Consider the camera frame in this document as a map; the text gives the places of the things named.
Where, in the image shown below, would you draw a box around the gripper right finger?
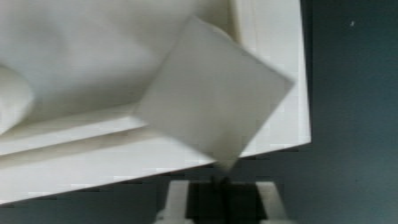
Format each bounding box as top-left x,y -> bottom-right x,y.
222,180 -> 286,224

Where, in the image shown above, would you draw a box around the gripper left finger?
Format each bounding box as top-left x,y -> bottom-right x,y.
155,180 -> 222,224

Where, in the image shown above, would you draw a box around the white table leg with tag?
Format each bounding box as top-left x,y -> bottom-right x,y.
137,18 -> 293,168

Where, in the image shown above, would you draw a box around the white square table top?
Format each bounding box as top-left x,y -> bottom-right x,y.
0,0 -> 311,205

